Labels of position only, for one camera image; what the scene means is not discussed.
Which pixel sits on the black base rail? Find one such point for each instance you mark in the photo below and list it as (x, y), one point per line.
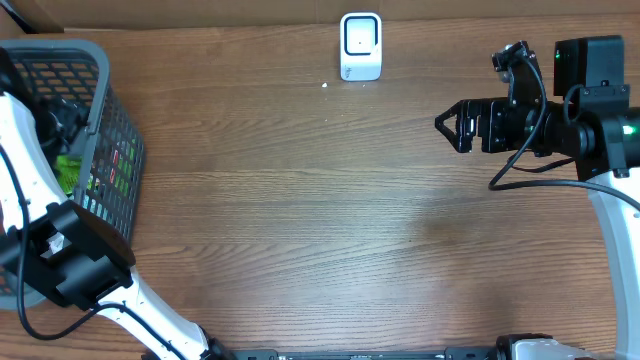
(449, 353)

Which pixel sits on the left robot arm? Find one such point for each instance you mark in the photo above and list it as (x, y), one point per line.
(54, 249)

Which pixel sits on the white barcode scanner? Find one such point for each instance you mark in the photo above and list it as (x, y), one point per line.
(360, 47)

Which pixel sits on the cardboard back panel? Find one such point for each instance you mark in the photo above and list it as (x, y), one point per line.
(58, 15)

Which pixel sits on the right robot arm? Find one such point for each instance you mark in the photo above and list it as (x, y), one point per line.
(589, 140)

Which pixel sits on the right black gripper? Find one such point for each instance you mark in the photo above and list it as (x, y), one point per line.
(490, 110)

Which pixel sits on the green snack bag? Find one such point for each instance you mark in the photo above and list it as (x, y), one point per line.
(67, 170)

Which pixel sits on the grey plastic mesh basket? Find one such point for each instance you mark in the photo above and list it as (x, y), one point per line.
(109, 151)

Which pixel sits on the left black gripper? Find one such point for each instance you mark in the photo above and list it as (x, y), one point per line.
(71, 115)

